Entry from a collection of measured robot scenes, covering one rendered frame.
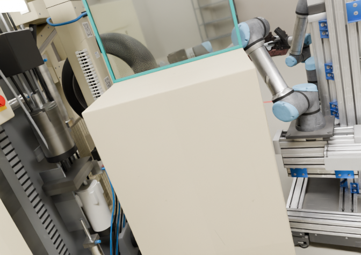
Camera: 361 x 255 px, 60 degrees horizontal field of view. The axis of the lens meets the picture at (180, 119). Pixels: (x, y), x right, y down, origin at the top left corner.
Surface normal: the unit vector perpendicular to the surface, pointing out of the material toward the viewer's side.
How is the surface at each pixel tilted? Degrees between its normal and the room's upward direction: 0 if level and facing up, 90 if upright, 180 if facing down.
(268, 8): 90
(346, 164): 90
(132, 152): 90
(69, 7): 90
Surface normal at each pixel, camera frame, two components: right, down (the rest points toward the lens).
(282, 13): -0.44, 0.43
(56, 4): -0.09, 0.36
